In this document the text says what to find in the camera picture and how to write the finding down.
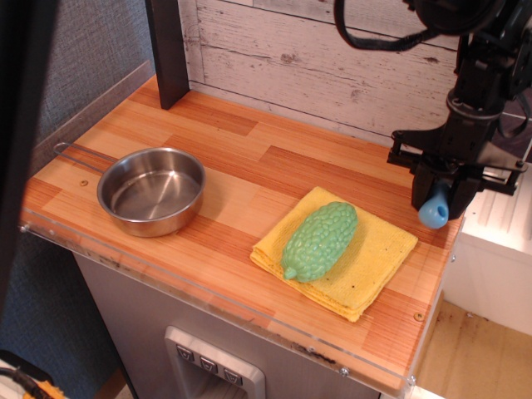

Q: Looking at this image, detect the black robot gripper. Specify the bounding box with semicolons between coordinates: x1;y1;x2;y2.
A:
387;106;526;219

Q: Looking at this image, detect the blue handled grey spoon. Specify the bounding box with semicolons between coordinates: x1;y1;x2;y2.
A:
418;182;450;229

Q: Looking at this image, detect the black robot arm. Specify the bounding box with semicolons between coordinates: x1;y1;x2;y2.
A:
388;1;531;229

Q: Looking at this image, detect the yellow folded cloth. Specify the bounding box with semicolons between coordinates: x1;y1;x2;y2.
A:
250;187;418;322

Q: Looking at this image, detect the white toy sink unit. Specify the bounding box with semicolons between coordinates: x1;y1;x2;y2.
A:
443;170;531;335

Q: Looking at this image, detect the green toy bitter gourd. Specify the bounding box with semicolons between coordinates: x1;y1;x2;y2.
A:
281;201;358;283

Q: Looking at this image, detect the stainless steel pot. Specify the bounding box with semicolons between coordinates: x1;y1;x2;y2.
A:
53;142;206;238

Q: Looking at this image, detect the silver dispenser panel with buttons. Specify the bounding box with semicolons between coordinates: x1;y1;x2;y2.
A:
165;326;266;398

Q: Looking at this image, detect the grey toy fridge cabinet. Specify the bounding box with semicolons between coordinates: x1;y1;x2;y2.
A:
75;255;380;398

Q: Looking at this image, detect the orange object bottom left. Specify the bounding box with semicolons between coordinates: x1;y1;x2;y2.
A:
22;381;66;399

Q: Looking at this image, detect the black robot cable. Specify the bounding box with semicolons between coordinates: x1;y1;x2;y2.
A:
333;0;441;52

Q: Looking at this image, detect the dark left post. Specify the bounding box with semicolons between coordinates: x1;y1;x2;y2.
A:
145;0;190;110

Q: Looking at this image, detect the clear acrylic guard rail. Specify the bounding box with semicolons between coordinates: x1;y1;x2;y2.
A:
21;207;416;398

